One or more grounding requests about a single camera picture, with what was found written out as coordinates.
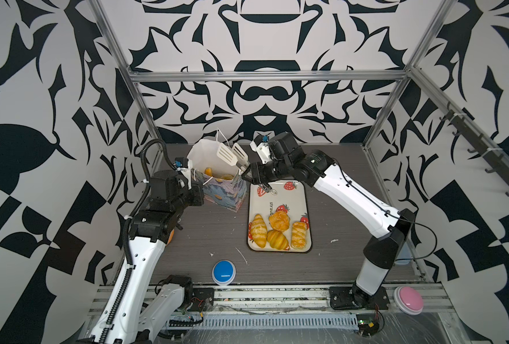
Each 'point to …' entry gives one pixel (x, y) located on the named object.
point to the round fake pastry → (279, 221)
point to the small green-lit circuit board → (367, 328)
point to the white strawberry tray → (292, 198)
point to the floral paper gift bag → (224, 184)
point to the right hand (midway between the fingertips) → (245, 174)
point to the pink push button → (408, 299)
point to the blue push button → (224, 272)
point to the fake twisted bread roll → (299, 235)
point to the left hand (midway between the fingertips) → (200, 180)
